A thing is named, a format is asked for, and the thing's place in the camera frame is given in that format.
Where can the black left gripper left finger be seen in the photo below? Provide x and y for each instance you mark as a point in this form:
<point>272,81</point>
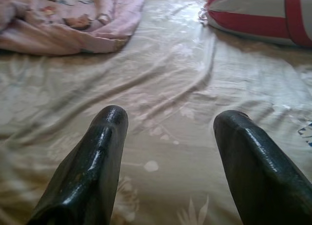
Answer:
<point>92,166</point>

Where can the beige floral bed sheet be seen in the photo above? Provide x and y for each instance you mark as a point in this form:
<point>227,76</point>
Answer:
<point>170,88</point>

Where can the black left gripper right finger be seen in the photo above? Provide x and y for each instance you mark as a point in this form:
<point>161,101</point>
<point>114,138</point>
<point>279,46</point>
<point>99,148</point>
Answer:
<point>263,181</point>

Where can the pink cartoon print blanket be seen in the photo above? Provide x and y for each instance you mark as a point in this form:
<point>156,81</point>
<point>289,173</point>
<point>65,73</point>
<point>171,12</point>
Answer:
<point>61,25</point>

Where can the pink and grey striped bolster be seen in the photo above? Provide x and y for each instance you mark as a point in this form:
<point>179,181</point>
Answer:
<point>256,20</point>

